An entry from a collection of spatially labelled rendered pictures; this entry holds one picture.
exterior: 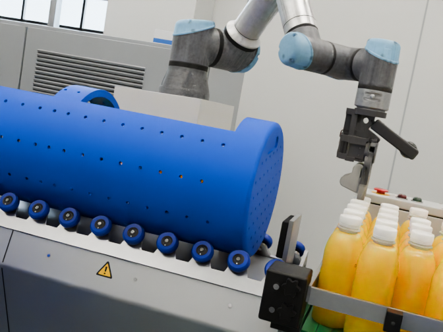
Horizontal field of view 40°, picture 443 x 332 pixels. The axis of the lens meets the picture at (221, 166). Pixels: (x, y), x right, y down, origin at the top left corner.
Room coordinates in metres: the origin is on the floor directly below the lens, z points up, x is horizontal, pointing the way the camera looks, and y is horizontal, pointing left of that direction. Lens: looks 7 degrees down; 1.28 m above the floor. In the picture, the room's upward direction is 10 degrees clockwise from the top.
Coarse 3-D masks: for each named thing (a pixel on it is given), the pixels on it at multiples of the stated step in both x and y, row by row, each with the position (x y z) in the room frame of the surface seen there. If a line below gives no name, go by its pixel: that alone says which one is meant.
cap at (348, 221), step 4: (340, 216) 1.06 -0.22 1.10; (344, 216) 1.05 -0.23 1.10; (348, 216) 1.06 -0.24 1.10; (352, 216) 1.06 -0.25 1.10; (356, 216) 1.07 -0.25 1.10; (340, 220) 1.06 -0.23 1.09; (344, 220) 1.05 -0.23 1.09; (348, 220) 1.04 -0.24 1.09; (352, 220) 1.04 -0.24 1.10; (356, 220) 1.04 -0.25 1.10; (360, 220) 1.05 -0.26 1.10; (340, 224) 1.05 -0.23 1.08; (344, 224) 1.05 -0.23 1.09; (348, 224) 1.04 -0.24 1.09; (352, 224) 1.04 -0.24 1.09; (356, 224) 1.04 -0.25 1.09; (360, 224) 1.05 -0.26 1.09; (352, 228) 1.04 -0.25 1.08; (356, 228) 1.04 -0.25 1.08
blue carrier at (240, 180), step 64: (0, 128) 1.25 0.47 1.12; (64, 128) 1.21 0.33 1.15; (128, 128) 1.19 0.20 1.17; (192, 128) 1.18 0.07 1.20; (256, 128) 1.17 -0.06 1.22; (0, 192) 1.31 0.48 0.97; (64, 192) 1.22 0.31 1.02; (128, 192) 1.16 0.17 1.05; (192, 192) 1.12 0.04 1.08; (256, 192) 1.14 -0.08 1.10
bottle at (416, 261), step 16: (400, 256) 1.02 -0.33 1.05; (416, 256) 1.00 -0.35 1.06; (432, 256) 1.01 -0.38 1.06; (400, 272) 1.01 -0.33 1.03; (416, 272) 0.99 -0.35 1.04; (432, 272) 1.00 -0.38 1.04; (400, 288) 1.00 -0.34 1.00; (416, 288) 0.99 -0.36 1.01; (400, 304) 1.00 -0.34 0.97; (416, 304) 0.99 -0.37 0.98
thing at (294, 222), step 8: (296, 216) 1.22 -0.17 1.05; (288, 224) 1.17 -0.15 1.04; (296, 224) 1.20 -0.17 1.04; (280, 232) 1.17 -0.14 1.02; (288, 232) 1.16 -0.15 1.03; (296, 232) 1.22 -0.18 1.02; (280, 240) 1.17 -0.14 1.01; (288, 240) 1.16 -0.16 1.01; (296, 240) 1.24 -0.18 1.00; (280, 248) 1.17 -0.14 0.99; (288, 248) 1.16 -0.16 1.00; (280, 256) 1.17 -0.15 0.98; (288, 256) 1.18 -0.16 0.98
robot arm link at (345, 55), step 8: (336, 48) 1.36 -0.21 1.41; (344, 48) 1.38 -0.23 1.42; (352, 48) 1.40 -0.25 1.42; (360, 48) 1.38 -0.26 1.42; (336, 56) 1.35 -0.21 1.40; (344, 56) 1.37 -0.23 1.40; (352, 56) 1.37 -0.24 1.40; (336, 64) 1.36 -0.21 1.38; (344, 64) 1.37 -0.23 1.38; (328, 72) 1.37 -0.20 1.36; (336, 72) 1.38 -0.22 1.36; (344, 72) 1.38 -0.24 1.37; (352, 72) 1.36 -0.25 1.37; (352, 80) 1.40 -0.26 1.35
